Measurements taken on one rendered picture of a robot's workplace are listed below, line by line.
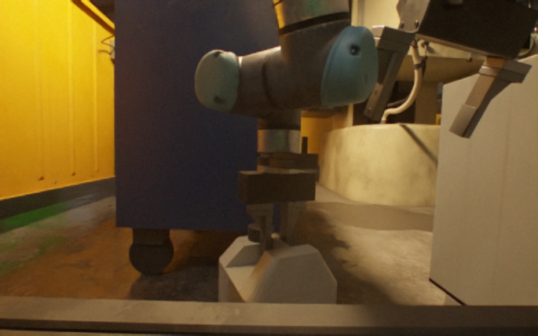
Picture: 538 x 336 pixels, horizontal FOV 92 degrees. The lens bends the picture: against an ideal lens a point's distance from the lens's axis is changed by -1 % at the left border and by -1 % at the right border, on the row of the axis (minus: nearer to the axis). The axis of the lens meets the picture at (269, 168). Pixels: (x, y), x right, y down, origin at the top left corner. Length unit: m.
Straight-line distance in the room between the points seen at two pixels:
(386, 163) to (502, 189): 1.51
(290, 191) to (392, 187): 1.72
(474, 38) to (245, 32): 0.55
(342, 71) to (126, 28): 0.70
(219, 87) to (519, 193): 0.53
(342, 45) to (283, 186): 0.25
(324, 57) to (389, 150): 1.86
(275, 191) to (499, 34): 0.34
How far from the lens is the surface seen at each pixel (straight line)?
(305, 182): 0.46
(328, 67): 0.27
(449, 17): 0.37
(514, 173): 0.64
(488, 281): 0.70
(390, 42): 0.35
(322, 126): 4.36
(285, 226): 0.48
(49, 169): 1.73
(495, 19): 0.40
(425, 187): 2.24
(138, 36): 0.85
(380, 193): 2.14
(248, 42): 0.78
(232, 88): 0.33
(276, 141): 0.42
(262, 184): 0.43
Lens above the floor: 0.39
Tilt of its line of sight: 4 degrees down
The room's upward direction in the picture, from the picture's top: 2 degrees clockwise
